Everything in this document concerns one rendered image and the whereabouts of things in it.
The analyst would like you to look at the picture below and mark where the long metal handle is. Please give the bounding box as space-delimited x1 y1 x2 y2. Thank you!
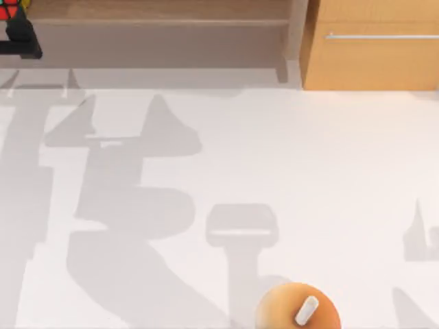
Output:
324 32 439 40

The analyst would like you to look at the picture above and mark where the orange dome with white stem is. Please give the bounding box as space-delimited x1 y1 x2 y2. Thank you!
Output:
254 282 342 329

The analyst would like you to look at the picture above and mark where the open wooden shelf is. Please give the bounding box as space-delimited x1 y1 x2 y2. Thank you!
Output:
0 0 309 84

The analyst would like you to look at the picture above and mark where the red and black puzzle cube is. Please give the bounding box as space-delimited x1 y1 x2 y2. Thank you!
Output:
0 0 31 22

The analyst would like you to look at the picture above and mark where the wooden cupboard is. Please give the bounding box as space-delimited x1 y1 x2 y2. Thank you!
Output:
299 0 439 91

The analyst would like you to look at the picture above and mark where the wooden drawer front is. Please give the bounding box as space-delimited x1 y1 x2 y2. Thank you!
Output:
302 21 439 90

